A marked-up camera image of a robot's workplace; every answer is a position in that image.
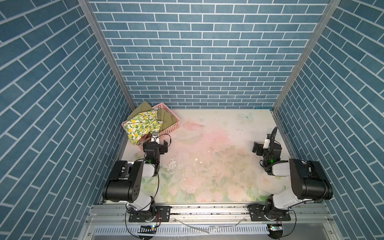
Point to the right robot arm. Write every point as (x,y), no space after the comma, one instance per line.
(309,183)

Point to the olive green skirt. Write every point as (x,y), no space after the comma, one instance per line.
(164,114)

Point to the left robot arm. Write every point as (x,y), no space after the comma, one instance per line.
(124,185)

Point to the lemon print skirt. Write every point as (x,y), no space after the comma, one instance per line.
(141,125)

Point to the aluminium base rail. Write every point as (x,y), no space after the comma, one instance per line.
(232,221)

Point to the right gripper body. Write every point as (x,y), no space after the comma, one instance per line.
(259,147)

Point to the pink perforated plastic basket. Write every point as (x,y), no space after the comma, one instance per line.
(157,136)

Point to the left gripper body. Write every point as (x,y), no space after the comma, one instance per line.
(153,144)

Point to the red patterned skirt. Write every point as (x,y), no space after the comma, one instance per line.
(146,138)

